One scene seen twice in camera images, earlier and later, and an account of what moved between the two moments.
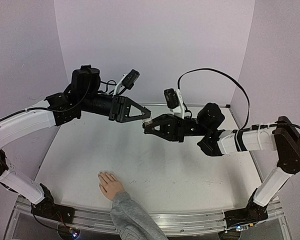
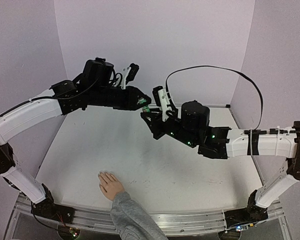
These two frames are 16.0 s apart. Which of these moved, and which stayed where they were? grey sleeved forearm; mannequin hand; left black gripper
Moved: left black gripper
Stayed: mannequin hand; grey sleeved forearm
